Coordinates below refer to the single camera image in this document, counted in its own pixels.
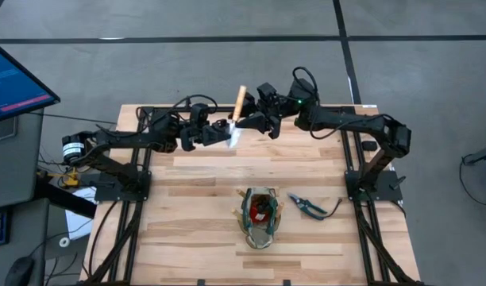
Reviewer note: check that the black aluminium table frame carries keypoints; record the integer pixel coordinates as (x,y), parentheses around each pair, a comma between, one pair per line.
(147,119)

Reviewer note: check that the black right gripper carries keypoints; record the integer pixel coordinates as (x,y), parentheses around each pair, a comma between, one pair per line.
(272,101)

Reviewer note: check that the white paper sheet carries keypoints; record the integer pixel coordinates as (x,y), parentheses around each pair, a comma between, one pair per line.
(78,220)

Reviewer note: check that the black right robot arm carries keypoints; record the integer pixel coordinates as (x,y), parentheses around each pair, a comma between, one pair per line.
(346,123)

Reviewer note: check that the small black block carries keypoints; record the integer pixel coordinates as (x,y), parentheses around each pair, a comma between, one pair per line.
(369,145)

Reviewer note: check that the black computer mouse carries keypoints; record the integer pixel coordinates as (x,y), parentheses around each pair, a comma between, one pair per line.
(20,272)

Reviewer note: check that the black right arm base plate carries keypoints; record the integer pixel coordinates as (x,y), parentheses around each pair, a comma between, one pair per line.
(386,192)

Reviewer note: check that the white tape roll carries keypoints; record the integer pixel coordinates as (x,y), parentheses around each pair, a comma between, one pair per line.
(64,242)

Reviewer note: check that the blue screen computer monitor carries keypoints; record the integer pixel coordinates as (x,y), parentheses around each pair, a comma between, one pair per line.
(12,87)

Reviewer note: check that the red black gardening glove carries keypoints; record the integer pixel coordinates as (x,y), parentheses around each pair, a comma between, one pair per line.
(259,210)

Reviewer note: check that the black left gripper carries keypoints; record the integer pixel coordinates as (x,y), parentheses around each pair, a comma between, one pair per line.
(199,119)

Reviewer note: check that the grey stand leg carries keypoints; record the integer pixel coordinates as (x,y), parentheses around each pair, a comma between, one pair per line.
(485,153)

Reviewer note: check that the yellow clamp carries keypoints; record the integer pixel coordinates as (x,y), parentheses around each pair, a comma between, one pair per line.
(68,178)

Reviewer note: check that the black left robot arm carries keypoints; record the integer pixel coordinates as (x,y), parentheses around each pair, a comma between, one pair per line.
(120,141)

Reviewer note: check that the white green canvas gardening bag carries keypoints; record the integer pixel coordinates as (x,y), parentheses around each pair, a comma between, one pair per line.
(259,238)

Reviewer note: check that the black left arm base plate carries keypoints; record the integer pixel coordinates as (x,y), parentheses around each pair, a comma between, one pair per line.
(108,192)

